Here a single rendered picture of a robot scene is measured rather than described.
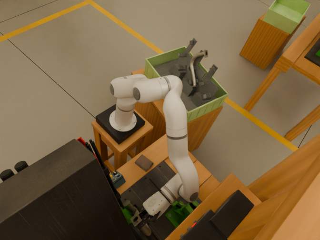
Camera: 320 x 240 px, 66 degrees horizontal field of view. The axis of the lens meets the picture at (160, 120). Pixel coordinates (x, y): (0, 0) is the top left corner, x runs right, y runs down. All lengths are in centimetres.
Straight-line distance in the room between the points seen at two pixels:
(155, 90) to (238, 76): 273
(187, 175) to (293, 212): 58
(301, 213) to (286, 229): 5
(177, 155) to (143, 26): 318
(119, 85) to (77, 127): 152
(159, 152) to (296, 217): 122
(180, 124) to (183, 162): 17
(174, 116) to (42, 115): 218
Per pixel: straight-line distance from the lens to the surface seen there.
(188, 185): 107
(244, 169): 291
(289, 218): 56
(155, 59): 217
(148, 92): 105
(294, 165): 112
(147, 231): 122
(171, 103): 98
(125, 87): 135
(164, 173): 162
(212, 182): 171
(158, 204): 114
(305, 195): 60
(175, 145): 103
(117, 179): 152
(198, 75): 204
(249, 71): 388
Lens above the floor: 239
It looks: 56 degrees down
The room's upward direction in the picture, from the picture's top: 15 degrees clockwise
